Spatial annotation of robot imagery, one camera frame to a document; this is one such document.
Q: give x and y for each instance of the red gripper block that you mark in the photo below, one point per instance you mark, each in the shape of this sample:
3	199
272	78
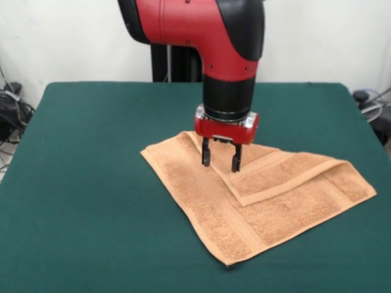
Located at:
226	131

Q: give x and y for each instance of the tan terry towel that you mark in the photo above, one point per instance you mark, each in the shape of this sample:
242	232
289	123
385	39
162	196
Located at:
259	198

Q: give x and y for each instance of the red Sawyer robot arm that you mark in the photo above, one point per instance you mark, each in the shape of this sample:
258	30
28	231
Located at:
207	36

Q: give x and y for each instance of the dark green table cloth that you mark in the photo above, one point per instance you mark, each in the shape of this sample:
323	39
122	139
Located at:
91	198

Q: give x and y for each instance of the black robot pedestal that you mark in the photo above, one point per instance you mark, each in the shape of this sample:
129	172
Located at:
177	64

